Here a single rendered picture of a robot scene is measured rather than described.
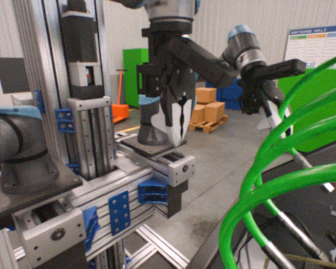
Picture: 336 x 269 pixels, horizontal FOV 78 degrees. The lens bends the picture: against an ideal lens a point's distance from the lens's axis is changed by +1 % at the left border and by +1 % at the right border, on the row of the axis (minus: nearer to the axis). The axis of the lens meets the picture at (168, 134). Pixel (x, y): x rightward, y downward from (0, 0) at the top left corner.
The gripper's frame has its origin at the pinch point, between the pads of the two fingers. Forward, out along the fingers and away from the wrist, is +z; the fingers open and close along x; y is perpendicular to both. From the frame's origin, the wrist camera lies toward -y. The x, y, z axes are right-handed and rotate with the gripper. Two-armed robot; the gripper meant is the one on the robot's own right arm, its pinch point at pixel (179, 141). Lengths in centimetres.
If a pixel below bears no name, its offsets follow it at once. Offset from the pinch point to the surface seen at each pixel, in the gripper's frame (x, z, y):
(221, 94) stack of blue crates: -600, 83, 250
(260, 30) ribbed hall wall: -682, -104, 179
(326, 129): 4.7, -7.6, -21.3
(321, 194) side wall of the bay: -43, 25, -25
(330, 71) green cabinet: -330, -2, -18
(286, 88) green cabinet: -330, 23, 31
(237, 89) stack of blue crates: -596, 62, 199
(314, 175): 12.7, -5.9, -21.2
